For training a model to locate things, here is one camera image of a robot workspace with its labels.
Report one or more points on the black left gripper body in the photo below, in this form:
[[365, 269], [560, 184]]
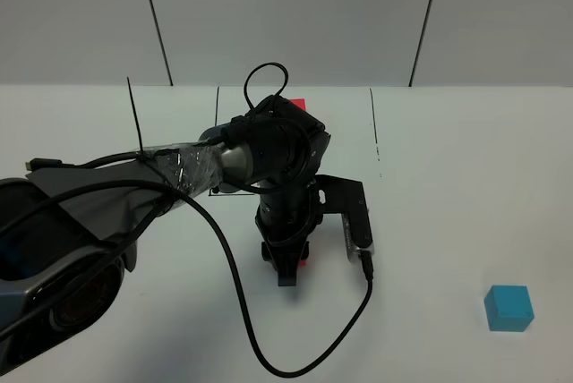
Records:
[[286, 219]]

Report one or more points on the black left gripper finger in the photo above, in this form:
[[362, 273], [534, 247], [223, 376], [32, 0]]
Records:
[[286, 262]]

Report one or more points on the blue block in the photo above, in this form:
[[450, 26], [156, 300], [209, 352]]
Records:
[[508, 308]]

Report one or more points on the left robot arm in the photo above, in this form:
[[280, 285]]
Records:
[[69, 232]]

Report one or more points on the red template block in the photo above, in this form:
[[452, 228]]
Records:
[[299, 102]]

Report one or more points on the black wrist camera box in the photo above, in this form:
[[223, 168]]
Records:
[[346, 198]]

